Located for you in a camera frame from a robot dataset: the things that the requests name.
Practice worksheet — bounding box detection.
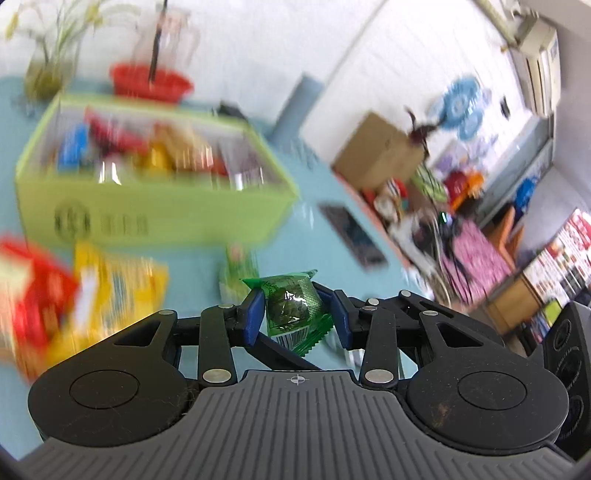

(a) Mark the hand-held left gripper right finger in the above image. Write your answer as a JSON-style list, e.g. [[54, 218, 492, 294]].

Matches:
[[314, 281, 506, 388]]

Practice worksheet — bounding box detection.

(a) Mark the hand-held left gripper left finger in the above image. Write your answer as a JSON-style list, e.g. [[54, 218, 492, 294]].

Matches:
[[113, 288, 324, 386]]

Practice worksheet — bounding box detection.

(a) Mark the green candy packet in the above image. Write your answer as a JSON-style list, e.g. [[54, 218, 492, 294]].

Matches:
[[241, 269, 334, 356]]

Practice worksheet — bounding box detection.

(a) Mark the light green cardboard box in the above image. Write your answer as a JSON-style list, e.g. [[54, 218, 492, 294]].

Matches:
[[14, 92, 300, 245]]

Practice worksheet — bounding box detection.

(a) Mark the green patterned packet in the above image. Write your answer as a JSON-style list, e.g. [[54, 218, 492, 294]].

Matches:
[[219, 244, 260, 301]]

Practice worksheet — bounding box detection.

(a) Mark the colourful magazine rack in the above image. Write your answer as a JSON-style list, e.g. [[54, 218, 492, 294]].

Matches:
[[522, 208, 591, 315]]

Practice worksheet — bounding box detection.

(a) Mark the smartphone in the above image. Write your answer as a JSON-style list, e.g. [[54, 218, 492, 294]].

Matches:
[[320, 203, 387, 268]]

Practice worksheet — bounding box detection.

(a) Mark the pink patterned cloth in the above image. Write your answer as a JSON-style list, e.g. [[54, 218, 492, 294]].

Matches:
[[450, 222, 513, 301]]

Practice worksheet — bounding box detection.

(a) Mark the yellow snack packet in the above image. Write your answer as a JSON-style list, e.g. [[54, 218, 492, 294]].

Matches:
[[46, 242, 169, 365]]

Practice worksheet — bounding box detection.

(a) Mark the teal tablecloth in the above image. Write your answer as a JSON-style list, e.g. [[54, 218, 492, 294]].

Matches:
[[0, 76, 419, 462]]

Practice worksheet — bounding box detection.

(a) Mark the blue round object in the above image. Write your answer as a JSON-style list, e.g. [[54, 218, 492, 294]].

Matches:
[[515, 178, 541, 217]]

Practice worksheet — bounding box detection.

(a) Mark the brown cardboard box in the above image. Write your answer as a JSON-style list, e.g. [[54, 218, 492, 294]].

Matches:
[[332, 112, 428, 192]]

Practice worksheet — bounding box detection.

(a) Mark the red toy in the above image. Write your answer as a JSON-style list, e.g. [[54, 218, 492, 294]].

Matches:
[[443, 171, 485, 204]]

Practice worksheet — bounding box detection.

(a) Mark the pile of mixed snack packets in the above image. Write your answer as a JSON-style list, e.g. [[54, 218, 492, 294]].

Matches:
[[39, 108, 274, 191]]

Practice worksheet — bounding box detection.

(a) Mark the dark red dried flower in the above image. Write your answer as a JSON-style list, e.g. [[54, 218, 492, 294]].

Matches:
[[404, 106, 444, 145]]

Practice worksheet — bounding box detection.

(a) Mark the small black object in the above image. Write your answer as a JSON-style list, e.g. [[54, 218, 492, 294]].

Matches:
[[216, 100, 252, 124]]

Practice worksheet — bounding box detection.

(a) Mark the red peanut packet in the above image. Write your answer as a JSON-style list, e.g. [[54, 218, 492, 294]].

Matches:
[[0, 235, 81, 381]]

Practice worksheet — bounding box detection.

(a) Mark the red plastic basket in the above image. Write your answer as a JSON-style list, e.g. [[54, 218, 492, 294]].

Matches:
[[110, 64, 195, 102]]

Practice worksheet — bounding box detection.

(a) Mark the glass pitcher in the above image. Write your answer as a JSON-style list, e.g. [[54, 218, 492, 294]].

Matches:
[[134, 7, 201, 75]]

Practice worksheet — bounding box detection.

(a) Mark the white air conditioner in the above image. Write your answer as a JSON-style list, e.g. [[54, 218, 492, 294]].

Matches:
[[508, 11, 561, 116]]

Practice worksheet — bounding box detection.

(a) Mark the black straw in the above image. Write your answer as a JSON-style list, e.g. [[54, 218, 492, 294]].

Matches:
[[148, 0, 169, 86]]

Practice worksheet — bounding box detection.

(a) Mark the green plant with yellow flowers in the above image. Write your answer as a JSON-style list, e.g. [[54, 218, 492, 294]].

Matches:
[[4, 0, 139, 100]]

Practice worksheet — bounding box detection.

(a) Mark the blue round wall decoration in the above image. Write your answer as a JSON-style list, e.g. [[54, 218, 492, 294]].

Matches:
[[434, 76, 490, 139]]

